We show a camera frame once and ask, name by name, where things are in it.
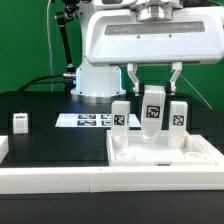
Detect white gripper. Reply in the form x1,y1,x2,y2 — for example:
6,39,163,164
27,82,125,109
86,6,224,96

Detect white square table top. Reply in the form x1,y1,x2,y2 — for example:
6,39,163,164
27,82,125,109
106,130,224,166

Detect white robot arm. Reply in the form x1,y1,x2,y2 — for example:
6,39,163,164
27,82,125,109
63,0,224,94

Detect white base tag plate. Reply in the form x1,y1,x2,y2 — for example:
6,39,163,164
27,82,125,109
54,113,143,129

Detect white U-shaped obstacle fence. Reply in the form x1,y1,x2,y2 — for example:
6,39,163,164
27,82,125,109
0,135,224,194

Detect black cables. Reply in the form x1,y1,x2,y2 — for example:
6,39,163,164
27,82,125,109
18,73,76,93

